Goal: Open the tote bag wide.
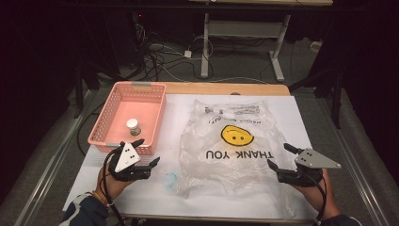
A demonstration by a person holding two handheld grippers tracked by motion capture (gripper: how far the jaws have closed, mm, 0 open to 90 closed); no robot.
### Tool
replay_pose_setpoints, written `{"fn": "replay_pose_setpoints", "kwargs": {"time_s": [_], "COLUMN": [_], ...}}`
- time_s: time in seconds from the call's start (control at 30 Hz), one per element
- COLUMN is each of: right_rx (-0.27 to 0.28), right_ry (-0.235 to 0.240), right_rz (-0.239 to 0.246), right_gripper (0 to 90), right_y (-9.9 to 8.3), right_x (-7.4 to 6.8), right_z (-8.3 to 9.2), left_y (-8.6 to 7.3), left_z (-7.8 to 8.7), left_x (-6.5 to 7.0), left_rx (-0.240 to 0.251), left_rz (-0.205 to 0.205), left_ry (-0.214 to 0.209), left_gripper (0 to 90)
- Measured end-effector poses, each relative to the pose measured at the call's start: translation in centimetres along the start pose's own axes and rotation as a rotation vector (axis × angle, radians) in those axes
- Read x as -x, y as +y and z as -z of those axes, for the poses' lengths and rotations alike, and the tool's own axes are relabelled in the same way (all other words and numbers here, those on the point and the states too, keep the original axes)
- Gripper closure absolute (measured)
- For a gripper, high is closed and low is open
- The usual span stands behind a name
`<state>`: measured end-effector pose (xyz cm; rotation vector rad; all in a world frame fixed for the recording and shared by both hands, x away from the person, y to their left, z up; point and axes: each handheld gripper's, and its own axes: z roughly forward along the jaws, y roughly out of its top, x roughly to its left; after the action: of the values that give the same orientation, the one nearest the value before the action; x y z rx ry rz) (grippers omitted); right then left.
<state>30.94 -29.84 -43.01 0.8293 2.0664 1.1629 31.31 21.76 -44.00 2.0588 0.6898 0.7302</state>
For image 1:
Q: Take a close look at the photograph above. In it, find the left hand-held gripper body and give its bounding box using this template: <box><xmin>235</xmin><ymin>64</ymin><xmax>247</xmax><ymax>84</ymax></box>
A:
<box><xmin>107</xmin><ymin>141</ymin><xmax>152</xmax><ymax>183</ymax></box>

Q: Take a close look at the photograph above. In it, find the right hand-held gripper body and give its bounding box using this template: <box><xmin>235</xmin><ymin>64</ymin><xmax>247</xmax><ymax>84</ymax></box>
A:
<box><xmin>277</xmin><ymin>148</ymin><xmax>342</xmax><ymax>188</ymax></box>

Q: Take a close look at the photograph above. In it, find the person's left hand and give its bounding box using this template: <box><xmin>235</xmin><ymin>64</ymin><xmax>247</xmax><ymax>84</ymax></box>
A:
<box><xmin>95</xmin><ymin>164</ymin><xmax>136</xmax><ymax>202</ymax></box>

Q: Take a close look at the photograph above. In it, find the person's right hand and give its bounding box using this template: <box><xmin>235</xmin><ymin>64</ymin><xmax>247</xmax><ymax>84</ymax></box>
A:
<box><xmin>293</xmin><ymin>169</ymin><xmax>342</xmax><ymax>219</ymax></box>

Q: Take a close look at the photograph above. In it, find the small jar with white lid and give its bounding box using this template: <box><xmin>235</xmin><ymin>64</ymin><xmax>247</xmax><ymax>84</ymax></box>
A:
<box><xmin>125</xmin><ymin>118</ymin><xmax>142</xmax><ymax>137</ymax></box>

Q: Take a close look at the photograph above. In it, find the small clear plastic lid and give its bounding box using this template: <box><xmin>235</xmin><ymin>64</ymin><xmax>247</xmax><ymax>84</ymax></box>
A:
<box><xmin>161</xmin><ymin>171</ymin><xmax>180</xmax><ymax>190</ymax></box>

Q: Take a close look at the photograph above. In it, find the pink plastic basket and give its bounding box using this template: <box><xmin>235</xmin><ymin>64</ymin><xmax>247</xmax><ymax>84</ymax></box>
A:
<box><xmin>88</xmin><ymin>81</ymin><xmax>168</xmax><ymax>156</ymax></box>

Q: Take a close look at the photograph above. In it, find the clear smiley plastic bag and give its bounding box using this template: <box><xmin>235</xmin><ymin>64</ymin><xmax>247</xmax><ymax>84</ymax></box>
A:
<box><xmin>176</xmin><ymin>99</ymin><xmax>296</xmax><ymax>221</ymax></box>

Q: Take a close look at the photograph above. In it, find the white paper table cover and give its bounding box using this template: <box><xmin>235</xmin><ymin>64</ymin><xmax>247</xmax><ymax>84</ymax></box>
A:
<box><xmin>62</xmin><ymin>93</ymin><xmax>320</xmax><ymax>221</ymax></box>

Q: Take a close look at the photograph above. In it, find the black metal stand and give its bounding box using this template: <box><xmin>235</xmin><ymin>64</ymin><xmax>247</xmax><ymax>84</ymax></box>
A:
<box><xmin>70</xmin><ymin>18</ymin><xmax>126</xmax><ymax>120</ymax></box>
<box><xmin>288</xmin><ymin>18</ymin><xmax>344</xmax><ymax>130</ymax></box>

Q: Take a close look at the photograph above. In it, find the white power strip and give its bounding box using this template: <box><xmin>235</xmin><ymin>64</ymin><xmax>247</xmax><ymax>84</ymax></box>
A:
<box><xmin>309</xmin><ymin>40</ymin><xmax>324</xmax><ymax>54</ymax></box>

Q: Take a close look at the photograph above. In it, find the right hand-held gripper cable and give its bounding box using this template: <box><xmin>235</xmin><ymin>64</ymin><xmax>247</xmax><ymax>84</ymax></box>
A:
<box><xmin>304</xmin><ymin>170</ymin><xmax>327</xmax><ymax>226</ymax></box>

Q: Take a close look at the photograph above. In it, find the hand-held gripper cable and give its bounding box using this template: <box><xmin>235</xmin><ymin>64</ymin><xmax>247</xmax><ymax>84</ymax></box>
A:
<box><xmin>101</xmin><ymin>146</ymin><xmax>127</xmax><ymax>226</ymax></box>
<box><xmin>304</xmin><ymin>170</ymin><xmax>327</xmax><ymax>226</ymax></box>

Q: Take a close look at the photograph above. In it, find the left hand-held gripper cable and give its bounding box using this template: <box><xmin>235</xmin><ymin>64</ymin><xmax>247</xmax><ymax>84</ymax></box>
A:
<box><xmin>101</xmin><ymin>146</ymin><xmax>127</xmax><ymax>226</ymax></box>

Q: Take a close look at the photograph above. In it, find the wrist bracelet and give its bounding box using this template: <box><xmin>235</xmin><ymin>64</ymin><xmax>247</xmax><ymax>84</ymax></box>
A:
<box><xmin>91</xmin><ymin>190</ymin><xmax>110</xmax><ymax>207</ymax></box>

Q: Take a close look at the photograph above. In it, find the black floor cable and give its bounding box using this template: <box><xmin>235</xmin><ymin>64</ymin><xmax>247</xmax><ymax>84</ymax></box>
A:
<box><xmin>76</xmin><ymin>103</ymin><xmax>105</xmax><ymax>157</ymax></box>

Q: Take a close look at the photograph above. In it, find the tangle of black floor cables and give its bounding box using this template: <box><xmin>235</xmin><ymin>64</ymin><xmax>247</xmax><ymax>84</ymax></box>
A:
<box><xmin>133</xmin><ymin>12</ymin><xmax>208</xmax><ymax>83</ymax></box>

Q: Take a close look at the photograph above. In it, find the white metal desk frame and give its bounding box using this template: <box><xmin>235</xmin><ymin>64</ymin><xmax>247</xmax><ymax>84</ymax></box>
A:
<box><xmin>187</xmin><ymin>0</ymin><xmax>334</xmax><ymax>83</ymax></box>

